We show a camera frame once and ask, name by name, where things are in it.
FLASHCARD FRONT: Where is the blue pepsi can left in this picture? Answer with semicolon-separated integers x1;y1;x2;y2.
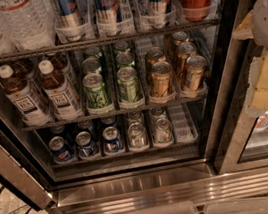
49;136;75;164

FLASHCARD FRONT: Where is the blue pepsi can right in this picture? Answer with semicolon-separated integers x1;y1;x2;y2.
103;126;123;153

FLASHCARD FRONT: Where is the gold can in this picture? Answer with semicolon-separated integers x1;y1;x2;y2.
150;61;174;103
181;55;207;92

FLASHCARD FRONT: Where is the tea bottle white cap right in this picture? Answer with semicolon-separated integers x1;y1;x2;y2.
38;60;81;120

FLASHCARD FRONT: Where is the blue red bull can left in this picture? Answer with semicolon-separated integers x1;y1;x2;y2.
57;0;87;42

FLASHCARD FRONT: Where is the clear water bottle right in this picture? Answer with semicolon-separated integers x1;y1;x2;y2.
0;0;53;51

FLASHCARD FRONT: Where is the blue red bull can middle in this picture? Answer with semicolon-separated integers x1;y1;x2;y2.
94;0;122;36

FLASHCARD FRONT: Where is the green can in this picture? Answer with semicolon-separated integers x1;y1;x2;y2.
82;73;114;115
117;67;143;108

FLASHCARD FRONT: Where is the silver can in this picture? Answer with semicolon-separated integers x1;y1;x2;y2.
153;118;174;147
127;122;149;152

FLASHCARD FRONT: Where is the silver can front left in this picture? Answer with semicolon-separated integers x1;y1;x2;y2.
127;122;149;152

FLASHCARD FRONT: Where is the stainless steel fridge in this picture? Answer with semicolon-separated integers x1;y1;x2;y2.
0;0;268;214

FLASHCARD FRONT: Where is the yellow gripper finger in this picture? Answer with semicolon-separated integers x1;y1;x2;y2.
232;11;253;41
245;49;268;118

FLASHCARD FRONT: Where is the tea bottle white cap left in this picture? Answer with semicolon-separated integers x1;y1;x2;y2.
0;64;52;127

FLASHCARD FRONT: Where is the blue pepsi can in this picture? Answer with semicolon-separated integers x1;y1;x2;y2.
75;131;99;160
49;136;75;164
103;126;123;153

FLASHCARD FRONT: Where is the gold can front left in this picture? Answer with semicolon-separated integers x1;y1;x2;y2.
150;61;174;103

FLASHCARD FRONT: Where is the green can front left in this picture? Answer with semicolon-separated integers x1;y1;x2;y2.
82;73;114;115

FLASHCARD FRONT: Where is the tea bottle white cap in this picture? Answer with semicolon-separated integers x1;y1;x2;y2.
38;60;81;120
0;64;52;127

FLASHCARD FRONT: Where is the green can front right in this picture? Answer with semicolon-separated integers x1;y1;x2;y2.
117;67;143;108

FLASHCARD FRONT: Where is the silver can front right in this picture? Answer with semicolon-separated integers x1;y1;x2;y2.
153;118;174;147

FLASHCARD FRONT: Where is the empty white can tray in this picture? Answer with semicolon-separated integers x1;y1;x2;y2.
167;103;198;144

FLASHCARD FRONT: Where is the gold can front right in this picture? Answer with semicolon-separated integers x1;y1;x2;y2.
181;55;207;92

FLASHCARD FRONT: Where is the blue pepsi can middle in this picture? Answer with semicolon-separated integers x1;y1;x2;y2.
75;131;99;160

